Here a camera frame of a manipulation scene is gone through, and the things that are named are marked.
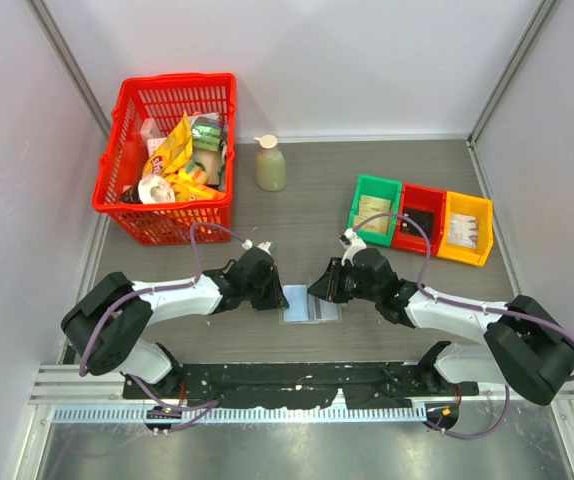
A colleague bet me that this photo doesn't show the red plastic shopping basket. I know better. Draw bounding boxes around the red plastic shopping basket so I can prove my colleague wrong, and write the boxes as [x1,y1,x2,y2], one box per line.
[92,73,237,246]

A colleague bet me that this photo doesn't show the purple cable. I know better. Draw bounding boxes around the purple cable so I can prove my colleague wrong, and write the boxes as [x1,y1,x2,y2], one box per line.
[79,222,253,377]
[351,212,574,439]

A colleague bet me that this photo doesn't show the aluminium frame rail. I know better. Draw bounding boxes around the aluminium frame rail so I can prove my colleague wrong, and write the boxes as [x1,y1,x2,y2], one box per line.
[29,363,574,405]

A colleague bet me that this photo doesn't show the cards in green bin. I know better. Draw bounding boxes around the cards in green bin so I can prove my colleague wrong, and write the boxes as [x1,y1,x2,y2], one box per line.
[352,195,391,235]

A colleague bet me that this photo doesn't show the green plastic bin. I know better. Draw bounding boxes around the green plastic bin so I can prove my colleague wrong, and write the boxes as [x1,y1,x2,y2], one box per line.
[347,174,403,248]

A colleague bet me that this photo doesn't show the cards in yellow bin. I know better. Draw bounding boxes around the cards in yellow bin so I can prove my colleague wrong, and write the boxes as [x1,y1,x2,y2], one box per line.
[447,213,478,250]

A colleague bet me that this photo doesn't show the black item in red bin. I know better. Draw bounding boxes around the black item in red bin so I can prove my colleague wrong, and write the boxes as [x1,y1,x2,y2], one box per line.
[400,207,434,238]

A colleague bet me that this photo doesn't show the white paper roll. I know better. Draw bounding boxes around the white paper roll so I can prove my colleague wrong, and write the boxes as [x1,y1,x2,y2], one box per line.
[137,175,176,204]

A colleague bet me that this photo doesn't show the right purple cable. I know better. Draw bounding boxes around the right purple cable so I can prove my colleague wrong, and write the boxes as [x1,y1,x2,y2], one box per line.
[351,212,574,439]

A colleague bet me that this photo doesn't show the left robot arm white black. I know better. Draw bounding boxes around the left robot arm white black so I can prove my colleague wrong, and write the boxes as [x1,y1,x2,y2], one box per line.
[61,242,288,398]

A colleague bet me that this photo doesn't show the grey card holder wallet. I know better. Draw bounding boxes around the grey card holder wallet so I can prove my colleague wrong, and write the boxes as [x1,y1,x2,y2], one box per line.
[279,285,342,325]

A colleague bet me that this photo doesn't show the green soap dispenser bottle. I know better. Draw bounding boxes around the green soap dispenser bottle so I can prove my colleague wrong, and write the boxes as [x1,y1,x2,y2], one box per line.
[254,135,286,192]

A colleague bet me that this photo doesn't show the yellow plastic bin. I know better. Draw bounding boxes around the yellow plastic bin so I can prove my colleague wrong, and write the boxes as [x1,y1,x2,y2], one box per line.
[437,191,494,267]

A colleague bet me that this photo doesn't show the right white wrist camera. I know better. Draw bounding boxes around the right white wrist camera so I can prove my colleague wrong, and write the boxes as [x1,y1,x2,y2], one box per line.
[339,228,367,265]

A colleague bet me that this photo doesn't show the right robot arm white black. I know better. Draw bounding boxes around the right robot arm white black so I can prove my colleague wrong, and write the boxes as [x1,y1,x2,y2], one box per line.
[308,248,574,406]

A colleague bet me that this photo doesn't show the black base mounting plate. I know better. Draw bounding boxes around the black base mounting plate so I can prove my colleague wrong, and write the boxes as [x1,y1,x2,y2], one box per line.
[147,362,479,410]

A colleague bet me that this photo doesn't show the white slotted cable duct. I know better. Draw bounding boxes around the white slotted cable duct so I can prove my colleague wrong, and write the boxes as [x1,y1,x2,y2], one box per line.
[52,403,427,424]

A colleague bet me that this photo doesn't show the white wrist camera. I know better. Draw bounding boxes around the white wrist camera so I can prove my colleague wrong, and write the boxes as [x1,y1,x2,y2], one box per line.
[241,239,275,258]
[339,228,367,265]

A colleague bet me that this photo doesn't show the red plastic bin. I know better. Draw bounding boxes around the red plastic bin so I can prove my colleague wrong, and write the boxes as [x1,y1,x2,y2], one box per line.
[391,183,447,256]

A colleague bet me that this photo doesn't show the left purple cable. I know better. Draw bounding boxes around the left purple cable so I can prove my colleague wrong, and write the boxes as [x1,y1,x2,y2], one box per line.
[79,222,253,377]

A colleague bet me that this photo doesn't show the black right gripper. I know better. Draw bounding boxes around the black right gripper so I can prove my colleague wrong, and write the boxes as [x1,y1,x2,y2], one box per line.
[308,257,380,303]

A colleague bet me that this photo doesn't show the green snack packet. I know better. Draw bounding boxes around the green snack packet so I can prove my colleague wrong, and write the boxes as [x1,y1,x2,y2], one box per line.
[189,112,225,152]

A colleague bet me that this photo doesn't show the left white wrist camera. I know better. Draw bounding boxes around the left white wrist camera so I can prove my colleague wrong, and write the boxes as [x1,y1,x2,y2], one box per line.
[241,239,275,258]

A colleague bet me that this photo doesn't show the yellow snack bag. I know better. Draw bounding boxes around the yellow snack bag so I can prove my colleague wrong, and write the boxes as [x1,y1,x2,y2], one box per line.
[142,114,225,203]

